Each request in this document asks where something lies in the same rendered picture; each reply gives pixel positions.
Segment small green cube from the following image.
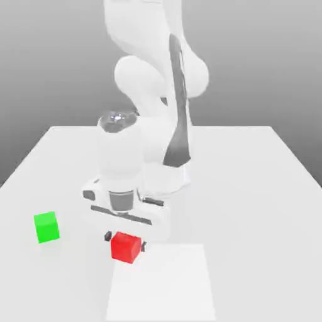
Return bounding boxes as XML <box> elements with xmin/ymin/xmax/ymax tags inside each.
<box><xmin>33</xmin><ymin>211</ymin><xmax>60</xmax><ymax>244</ymax></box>

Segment small red cube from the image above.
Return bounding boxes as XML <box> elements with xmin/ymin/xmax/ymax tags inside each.
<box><xmin>110</xmin><ymin>231</ymin><xmax>142</xmax><ymax>265</ymax></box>

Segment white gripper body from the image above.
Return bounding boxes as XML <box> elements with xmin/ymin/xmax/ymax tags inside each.
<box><xmin>87</xmin><ymin>196</ymin><xmax>174</xmax><ymax>243</ymax></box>

